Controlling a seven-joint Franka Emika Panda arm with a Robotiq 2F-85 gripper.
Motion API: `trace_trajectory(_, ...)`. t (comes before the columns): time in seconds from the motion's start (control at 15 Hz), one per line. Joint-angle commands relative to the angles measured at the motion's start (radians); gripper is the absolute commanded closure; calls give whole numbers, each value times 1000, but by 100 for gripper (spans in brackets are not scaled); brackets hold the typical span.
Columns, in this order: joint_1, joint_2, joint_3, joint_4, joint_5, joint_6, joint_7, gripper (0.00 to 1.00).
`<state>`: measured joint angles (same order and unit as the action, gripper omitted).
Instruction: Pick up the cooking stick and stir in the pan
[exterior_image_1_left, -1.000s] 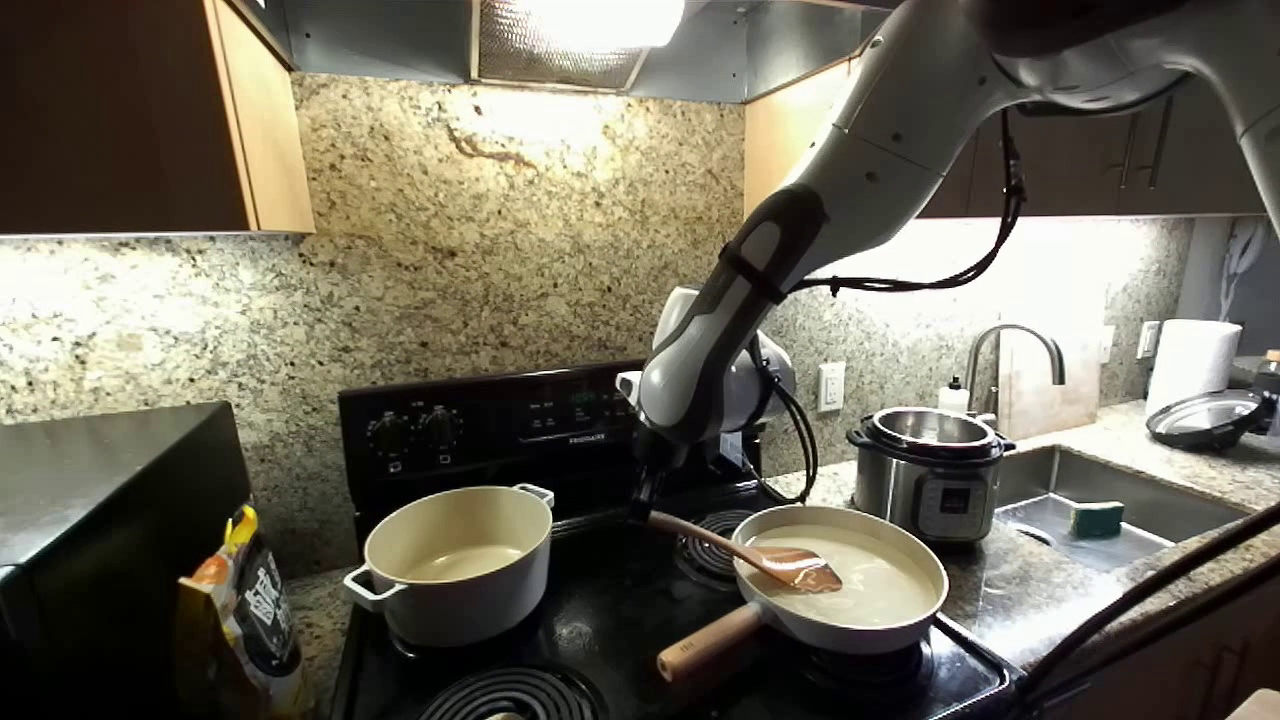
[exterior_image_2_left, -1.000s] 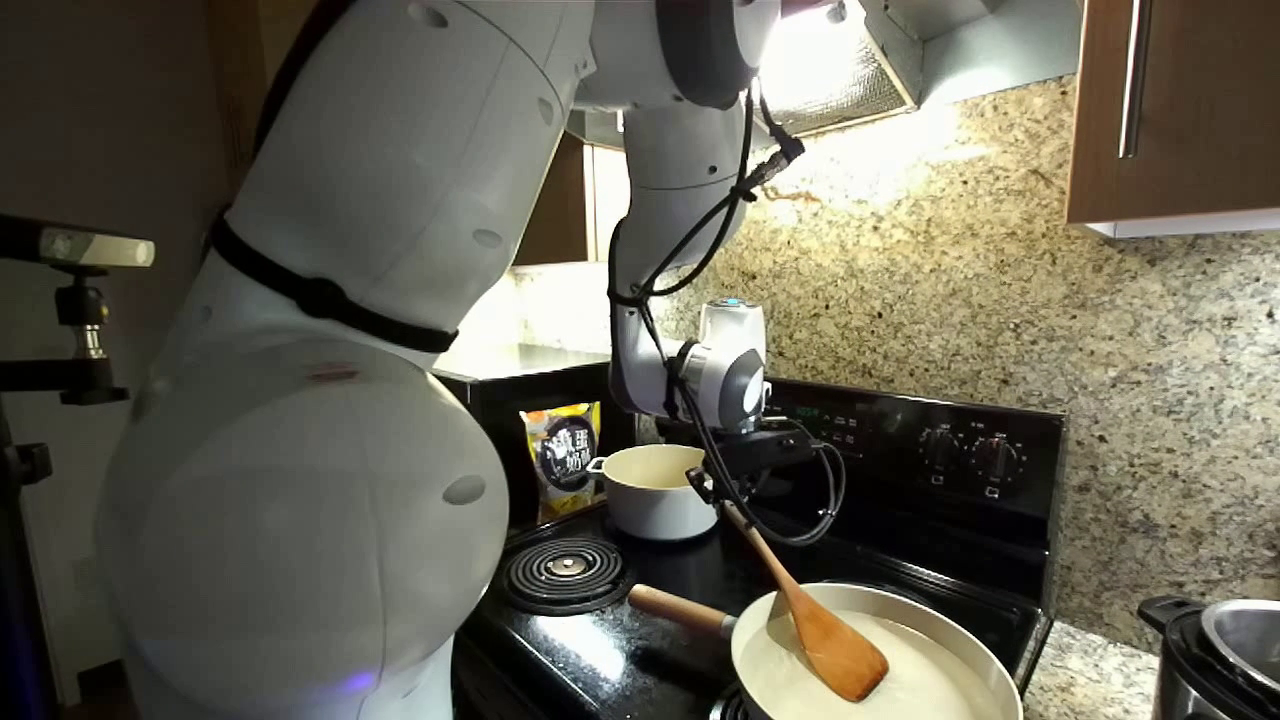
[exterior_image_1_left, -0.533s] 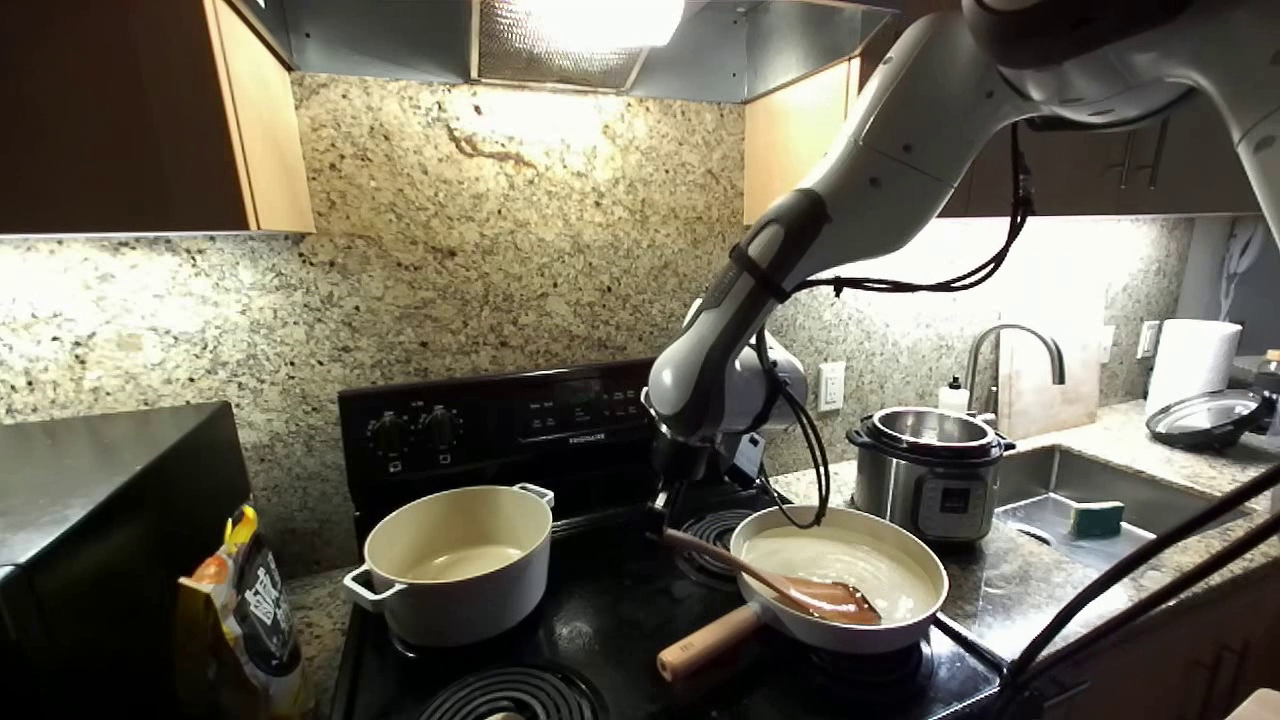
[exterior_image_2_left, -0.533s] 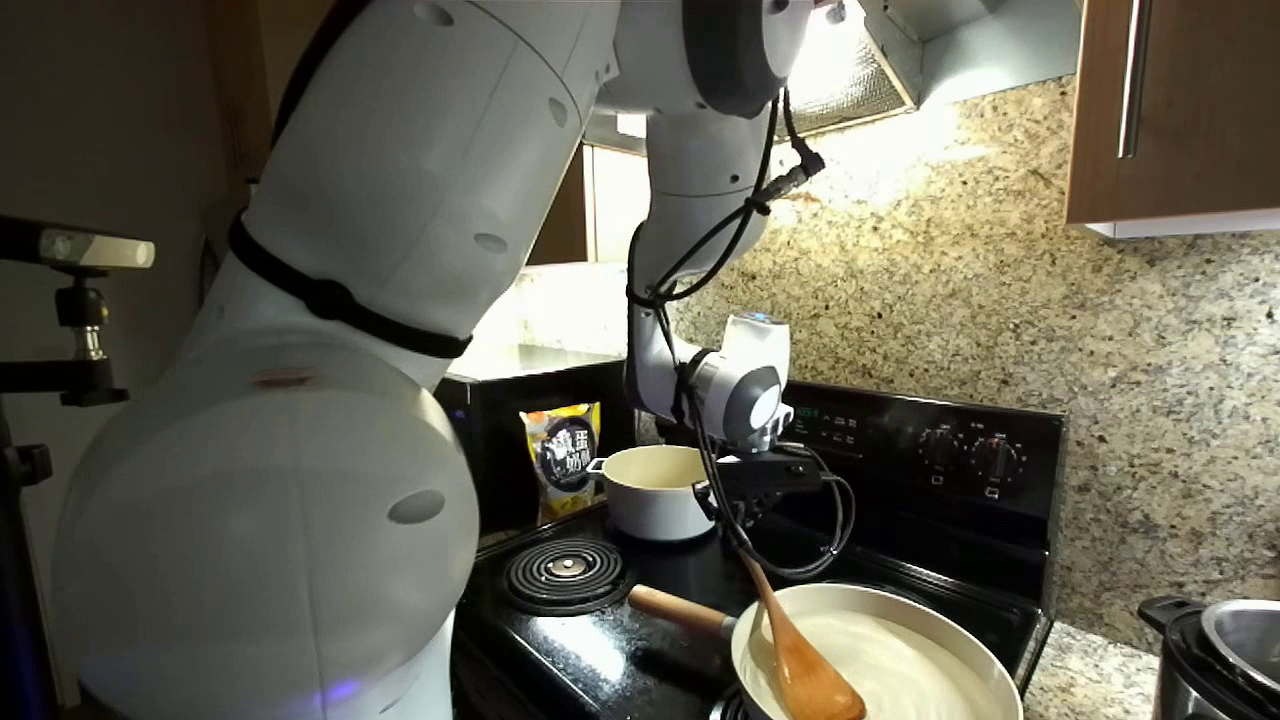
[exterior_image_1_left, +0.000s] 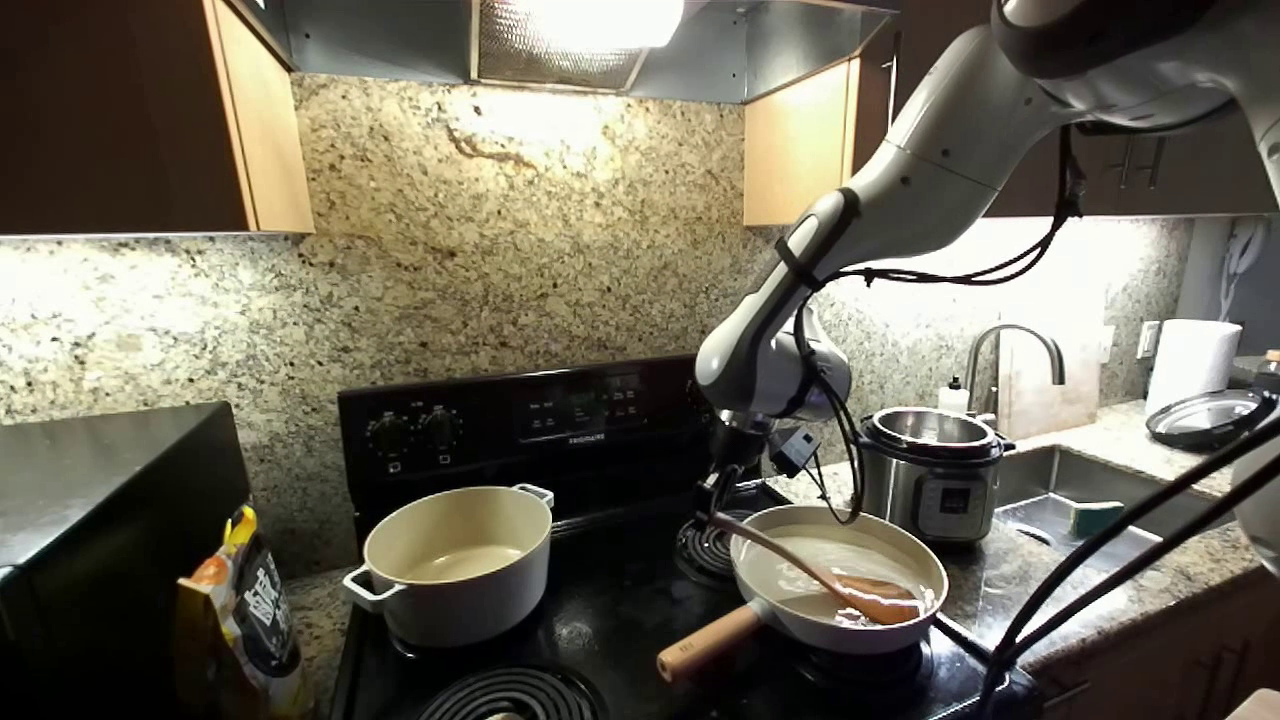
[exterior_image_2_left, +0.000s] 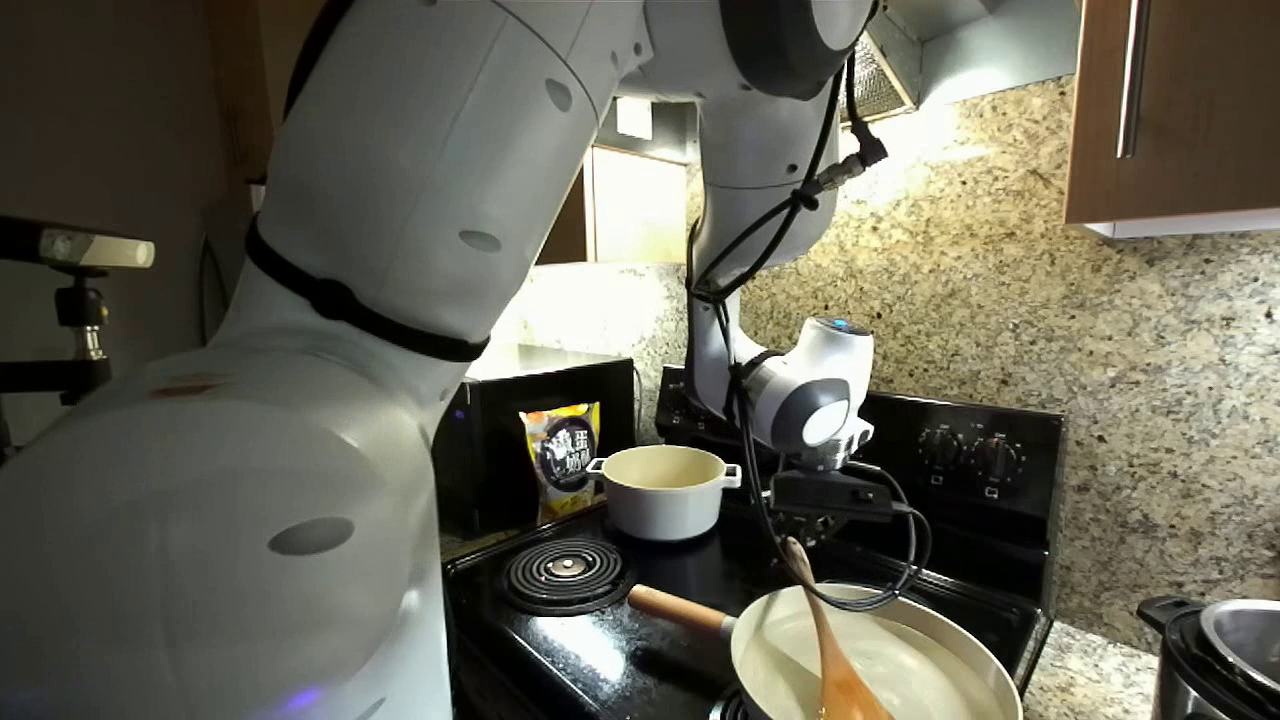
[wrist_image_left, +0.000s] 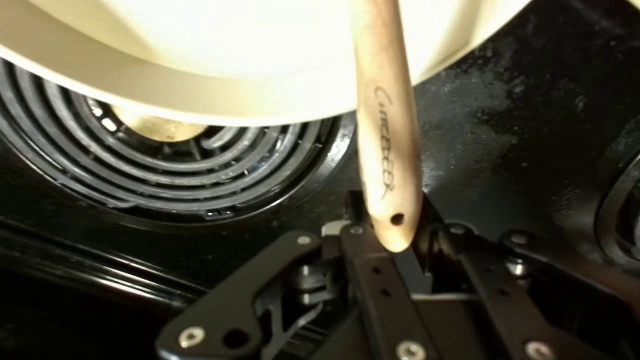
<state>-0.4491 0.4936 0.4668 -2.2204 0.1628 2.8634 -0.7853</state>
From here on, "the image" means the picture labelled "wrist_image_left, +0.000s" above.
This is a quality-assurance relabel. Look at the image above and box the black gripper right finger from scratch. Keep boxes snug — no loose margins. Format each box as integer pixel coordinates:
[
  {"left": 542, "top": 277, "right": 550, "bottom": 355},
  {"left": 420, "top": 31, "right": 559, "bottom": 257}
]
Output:
[{"left": 416, "top": 199, "right": 640, "bottom": 360}]

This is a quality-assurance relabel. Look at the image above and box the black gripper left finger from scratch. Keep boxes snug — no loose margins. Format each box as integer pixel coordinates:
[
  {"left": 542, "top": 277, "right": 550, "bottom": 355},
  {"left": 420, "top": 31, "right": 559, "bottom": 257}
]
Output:
[{"left": 156, "top": 188, "right": 436, "bottom": 360}]

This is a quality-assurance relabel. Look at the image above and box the wooden cooking spoon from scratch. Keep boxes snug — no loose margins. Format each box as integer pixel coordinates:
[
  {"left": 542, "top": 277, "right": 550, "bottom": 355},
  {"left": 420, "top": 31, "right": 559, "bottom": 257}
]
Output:
[{"left": 346, "top": 0, "right": 425, "bottom": 257}]

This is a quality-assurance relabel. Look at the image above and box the black electric stove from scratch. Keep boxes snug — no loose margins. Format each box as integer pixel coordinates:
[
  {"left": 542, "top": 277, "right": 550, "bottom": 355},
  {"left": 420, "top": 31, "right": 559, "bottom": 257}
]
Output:
[{"left": 0, "top": 0, "right": 640, "bottom": 360}]

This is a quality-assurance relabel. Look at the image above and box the cream frying pan wooden handle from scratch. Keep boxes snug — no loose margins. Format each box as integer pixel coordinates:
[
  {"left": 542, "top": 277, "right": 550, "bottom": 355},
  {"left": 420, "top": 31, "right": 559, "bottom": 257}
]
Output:
[{"left": 0, "top": 0, "right": 536, "bottom": 129}]

